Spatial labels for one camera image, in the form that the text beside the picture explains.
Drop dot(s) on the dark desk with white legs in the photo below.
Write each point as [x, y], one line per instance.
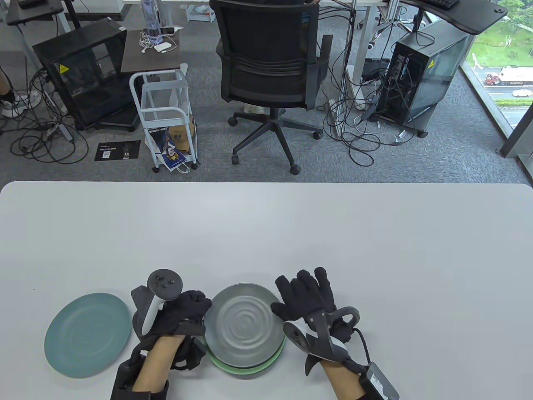
[33, 14]

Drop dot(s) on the person's left forearm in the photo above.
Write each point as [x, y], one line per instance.
[158, 362]

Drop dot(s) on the grey left hand controller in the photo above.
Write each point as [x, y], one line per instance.
[164, 283]

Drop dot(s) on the black office chair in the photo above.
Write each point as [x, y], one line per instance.
[266, 37]

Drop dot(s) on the person's right forearm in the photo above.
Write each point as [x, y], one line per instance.
[345, 381]

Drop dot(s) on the blue printed bag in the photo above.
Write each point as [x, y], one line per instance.
[168, 152]

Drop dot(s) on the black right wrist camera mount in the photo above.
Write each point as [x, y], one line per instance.
[381, 383]

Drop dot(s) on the glass window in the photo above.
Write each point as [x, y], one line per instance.
[499, 54]

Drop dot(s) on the black leaflet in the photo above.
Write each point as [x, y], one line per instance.
[116, 151]

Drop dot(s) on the person's left hand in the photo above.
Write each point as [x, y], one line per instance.
[183, 312]

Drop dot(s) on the grey power strip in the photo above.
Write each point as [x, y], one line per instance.
[60, 131]

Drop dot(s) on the smartphone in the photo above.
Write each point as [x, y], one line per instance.
[168, 30]

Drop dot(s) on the green plate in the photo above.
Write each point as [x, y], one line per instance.
[241, 370]

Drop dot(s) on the person's right hand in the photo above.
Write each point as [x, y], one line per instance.
[308, 296]

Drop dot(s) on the grey right hand controller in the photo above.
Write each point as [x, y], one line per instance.
[325, 346]

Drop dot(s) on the brown paper bag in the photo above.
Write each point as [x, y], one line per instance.
[181, 135]

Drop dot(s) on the black keyboard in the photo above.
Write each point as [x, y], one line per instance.
[443, 3]

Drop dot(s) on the black curved desk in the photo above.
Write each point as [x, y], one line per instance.
[470, 14]

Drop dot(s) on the dark wooden side table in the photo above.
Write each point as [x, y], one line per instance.
[150, 58]

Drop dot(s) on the grey hand controller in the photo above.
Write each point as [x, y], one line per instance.
[164, 283]
[325, 346]

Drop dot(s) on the teal plate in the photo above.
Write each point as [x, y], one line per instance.
[87, 335]

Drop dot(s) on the clear water bottle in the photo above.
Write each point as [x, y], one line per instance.
[150, 21]

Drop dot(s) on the black computer tower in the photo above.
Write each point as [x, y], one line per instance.
[420, 66]

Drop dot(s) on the black glass computer case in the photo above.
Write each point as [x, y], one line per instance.
[83, 75]

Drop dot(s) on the white plastic basket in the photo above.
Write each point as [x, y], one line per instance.
[202, 12]

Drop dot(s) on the white rolling cart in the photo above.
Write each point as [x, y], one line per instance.
[164, 111]

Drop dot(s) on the grey plate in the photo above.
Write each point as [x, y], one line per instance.
[245, 325]

